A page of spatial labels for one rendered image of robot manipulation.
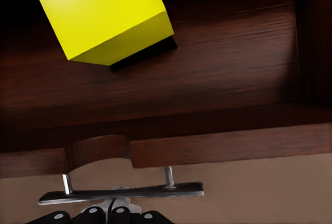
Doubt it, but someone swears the dark brown wooden drawer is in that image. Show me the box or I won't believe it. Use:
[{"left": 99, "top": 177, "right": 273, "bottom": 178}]
[{"left": 0, "top": 0, "right": 332, "bottom": 180}]

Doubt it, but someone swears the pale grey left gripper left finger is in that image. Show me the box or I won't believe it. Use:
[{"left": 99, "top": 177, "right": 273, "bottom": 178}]
[{"left": 74, "top": 198, "right": 112, "bottom": 224}]

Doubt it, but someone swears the yellow box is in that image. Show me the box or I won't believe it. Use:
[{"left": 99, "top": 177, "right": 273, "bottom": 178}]
[{"left": 27, "top": 0, "right": 174, "bottom": 66}]

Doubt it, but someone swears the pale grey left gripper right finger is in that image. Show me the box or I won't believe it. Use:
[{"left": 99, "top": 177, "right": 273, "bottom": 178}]
[{"left": 110, "top": 186, "right": 143, "bottom": 224}]

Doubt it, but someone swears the silver metal drawer handle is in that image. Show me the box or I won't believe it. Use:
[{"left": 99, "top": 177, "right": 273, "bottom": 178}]
[{"left": 38, "top": 165, "right": 204, "bottom": 206}]

